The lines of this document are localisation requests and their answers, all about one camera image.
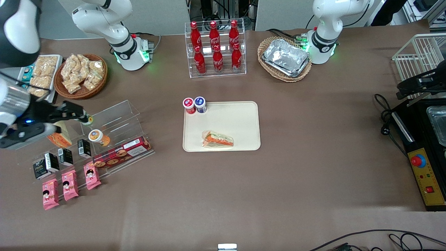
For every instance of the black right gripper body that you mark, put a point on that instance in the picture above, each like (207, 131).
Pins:
(40, 113)

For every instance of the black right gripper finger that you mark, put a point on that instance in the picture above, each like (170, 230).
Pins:
(75, 107)
(78, 116)

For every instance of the plastic-wrapped triangle sandwich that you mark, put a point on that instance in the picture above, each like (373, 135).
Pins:
(217, 140)
(61, 138)

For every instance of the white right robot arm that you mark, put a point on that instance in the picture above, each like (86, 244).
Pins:
(104, 21)

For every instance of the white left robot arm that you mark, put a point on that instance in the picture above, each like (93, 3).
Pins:
(327, 21)

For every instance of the rectangular snack tray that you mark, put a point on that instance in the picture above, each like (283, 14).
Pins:
(57, 69)

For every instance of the cream plastic tray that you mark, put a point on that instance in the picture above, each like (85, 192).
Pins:
(237, 122)

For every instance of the aluminium foil tray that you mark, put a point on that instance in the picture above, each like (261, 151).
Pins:
(285, 57)

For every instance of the black tray sealing machine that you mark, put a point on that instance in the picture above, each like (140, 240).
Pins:
(418, 139)

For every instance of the foil tray in machine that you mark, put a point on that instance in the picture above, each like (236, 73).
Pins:
(439, 125)

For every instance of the green gum bottle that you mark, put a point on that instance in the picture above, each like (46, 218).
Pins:
(87, 121)

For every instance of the clear bag of crackers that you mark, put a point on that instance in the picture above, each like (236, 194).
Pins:
(84, 62)
(91, 82)
(71, 86)
(69, 68)
(97, 67)

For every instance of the orange gum bottle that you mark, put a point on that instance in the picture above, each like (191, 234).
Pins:
(97, 136)

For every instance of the small black barcode carton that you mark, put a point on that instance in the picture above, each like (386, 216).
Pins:
(65, 157)
(84, 148)

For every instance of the round brown wicker basket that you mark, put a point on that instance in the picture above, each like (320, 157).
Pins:
(101, 83)

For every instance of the clear acrylic stepped stand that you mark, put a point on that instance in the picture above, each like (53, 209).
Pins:
(118, 118)

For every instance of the teal snack pack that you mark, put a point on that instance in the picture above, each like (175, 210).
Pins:
(27, 74)

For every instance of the black carton white label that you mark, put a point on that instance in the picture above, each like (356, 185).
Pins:
(52, 162)

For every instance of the black gold-lettered pack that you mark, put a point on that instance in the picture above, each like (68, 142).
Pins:
(40, 169)

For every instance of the red tartan shortbread box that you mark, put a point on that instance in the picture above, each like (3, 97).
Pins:
(122, 152)

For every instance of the pink cartoon snack packet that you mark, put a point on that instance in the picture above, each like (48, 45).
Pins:
(51, 194)
(92, 176)
(70, 185)

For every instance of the red gum bottle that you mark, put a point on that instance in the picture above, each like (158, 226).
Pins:
(189, 104)

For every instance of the blue gum bottle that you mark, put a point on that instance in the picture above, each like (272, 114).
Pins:
(200, 103)

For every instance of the red cola bottle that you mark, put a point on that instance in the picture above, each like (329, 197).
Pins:
(218, 61)
(234, 33)
(200, 62)
(195, 35)
(214, 34)
(236, 59)

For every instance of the clear acrylic bottle rack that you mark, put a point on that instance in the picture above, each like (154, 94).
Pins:
(224, 74)

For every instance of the oval light wicker basket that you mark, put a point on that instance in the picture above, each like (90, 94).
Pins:
(264, 66)

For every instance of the small white device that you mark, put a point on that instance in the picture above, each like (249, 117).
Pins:
(227, 247)

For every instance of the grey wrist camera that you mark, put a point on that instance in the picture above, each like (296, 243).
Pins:
(31, 134)

